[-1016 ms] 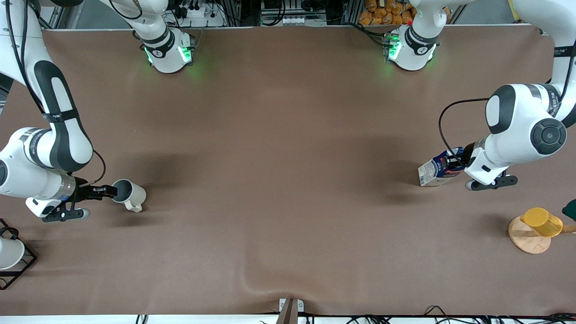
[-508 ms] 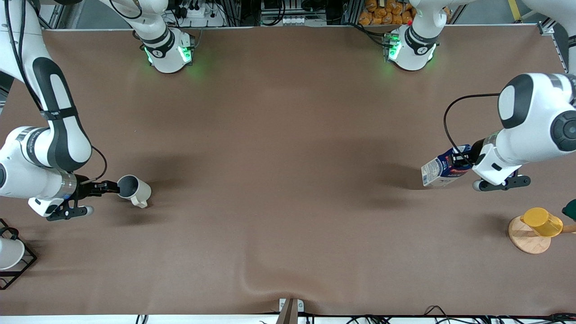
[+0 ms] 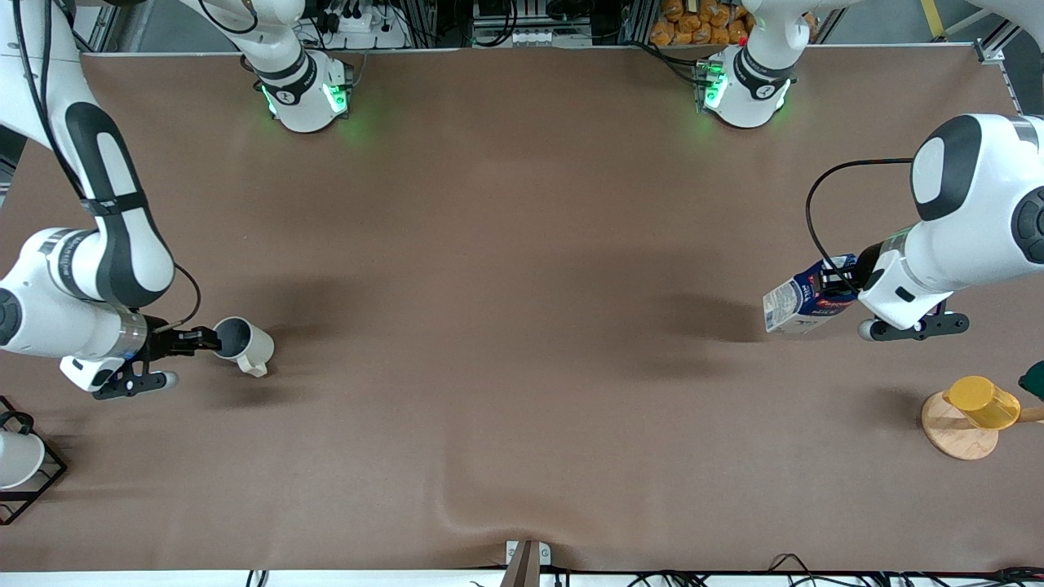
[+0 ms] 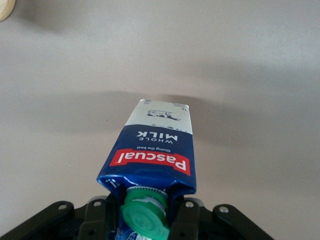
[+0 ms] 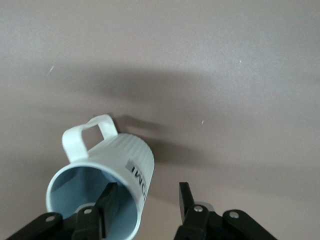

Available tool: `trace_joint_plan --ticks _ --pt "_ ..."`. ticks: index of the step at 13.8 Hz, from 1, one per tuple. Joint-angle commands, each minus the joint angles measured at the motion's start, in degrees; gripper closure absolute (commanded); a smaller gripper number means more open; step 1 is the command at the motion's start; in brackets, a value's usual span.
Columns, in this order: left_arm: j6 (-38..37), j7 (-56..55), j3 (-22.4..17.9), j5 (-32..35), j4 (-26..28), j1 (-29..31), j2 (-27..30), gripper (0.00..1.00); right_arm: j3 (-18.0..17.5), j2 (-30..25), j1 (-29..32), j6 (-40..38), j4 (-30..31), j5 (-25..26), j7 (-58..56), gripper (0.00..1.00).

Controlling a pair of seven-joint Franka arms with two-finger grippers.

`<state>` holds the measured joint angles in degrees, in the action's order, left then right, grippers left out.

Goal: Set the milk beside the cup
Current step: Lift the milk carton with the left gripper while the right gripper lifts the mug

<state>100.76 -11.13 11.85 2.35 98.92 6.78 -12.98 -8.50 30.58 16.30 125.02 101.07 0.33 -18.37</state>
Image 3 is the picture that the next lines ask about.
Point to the wooden mug stand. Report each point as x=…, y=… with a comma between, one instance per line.
x=954, y=436

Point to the cream ceramic mug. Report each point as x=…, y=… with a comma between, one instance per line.
x=253, y=346

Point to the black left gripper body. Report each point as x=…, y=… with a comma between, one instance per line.
x=867, y=262

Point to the white bowl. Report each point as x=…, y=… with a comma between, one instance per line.
x=16, y=461

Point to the dark green cup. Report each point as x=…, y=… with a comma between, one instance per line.
x=1036, y=381

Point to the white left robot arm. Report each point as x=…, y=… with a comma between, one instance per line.
x=971, y=236

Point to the aluminium frame corner bracket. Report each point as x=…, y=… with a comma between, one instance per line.
x=991, y=50

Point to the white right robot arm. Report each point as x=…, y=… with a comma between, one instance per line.
x=122, y=244

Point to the yellow plastic cup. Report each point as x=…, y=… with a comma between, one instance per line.
x=983, y=402

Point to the white terminal block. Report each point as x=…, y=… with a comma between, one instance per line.
x=533, y=37

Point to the blue milk carton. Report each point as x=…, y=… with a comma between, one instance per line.
x=791, y=306

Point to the metal table edge bracket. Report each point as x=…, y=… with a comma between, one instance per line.
x=528, y=558

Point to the orange snack packets pile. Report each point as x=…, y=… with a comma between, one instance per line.
x=693, y=24

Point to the white power strip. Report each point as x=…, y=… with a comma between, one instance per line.
x=367, y=33

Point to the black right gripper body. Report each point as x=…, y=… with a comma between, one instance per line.
x=162, y=342

